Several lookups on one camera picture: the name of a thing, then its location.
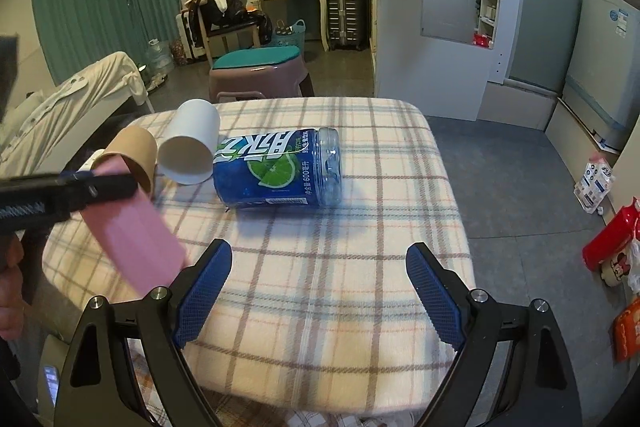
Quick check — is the large water bottle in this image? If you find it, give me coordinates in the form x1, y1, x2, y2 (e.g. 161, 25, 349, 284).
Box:
145, 39, 175, 76

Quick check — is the purple plastic stool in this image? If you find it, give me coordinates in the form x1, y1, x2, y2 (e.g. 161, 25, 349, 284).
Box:
208, 52, 314, 103

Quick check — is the wooden chair with clothes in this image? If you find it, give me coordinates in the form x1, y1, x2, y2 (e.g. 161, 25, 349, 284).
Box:
183, 0, 273, 64

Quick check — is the black metal suitcase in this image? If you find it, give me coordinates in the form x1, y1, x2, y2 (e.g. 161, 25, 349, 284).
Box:
326, 0, 366, 50

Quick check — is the pink faceted cup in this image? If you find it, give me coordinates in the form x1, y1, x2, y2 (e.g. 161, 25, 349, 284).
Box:
79, 154, 189, 292

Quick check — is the bed with beige cover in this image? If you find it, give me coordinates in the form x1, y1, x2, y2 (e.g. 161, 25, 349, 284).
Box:
1, 51, 153, 178

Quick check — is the plaid blanket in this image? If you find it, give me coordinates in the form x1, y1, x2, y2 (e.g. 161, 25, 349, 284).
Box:
41, 95, 476, 423

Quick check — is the red snack package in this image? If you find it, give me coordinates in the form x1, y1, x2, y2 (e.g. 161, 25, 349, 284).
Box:
582, 198, 639, 271

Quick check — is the blue green drink bottle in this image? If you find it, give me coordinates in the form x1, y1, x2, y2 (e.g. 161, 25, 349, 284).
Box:
213, 128, 342, 208

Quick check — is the teal stool cushion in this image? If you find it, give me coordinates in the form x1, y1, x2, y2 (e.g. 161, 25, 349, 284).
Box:
213, 46, 300, 69

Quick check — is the white printed paper cup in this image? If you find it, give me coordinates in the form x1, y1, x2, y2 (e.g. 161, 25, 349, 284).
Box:
78, 148, 104, 171

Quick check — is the white washing machine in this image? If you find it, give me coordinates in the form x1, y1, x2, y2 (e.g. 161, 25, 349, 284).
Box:
562, 0, 639, 150

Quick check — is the person's left hand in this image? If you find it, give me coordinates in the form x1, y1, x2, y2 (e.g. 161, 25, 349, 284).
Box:
0, 234, 24, 341

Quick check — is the white plastic cup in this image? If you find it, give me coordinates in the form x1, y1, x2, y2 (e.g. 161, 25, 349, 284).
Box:
157, 98, 220, 185

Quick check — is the white blue tissue pack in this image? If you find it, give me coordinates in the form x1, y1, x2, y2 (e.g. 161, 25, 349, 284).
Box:
574, 155, 615, 216

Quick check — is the teal plastic basket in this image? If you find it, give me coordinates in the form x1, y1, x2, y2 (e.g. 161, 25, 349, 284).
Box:
271, 20, 306, 51

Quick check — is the brown paper cup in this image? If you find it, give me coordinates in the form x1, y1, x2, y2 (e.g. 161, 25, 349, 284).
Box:
93, 126, 157, 196

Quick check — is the orange snack bag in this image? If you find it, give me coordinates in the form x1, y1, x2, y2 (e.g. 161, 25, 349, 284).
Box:
614, 298, 640, 362

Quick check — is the white wardrobe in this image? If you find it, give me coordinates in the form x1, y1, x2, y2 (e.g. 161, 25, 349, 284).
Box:
375, 0, 522, 121

